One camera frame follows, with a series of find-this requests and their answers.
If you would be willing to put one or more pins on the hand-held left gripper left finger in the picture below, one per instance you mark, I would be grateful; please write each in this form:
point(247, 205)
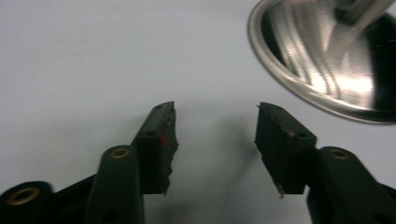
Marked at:
point(124, 180)

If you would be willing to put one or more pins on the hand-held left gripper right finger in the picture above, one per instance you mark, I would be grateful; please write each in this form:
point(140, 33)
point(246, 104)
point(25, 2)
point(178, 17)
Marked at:
point(286, 149)

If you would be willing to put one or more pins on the steel utensil stand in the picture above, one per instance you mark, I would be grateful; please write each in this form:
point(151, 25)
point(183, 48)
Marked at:
point(311, 77)

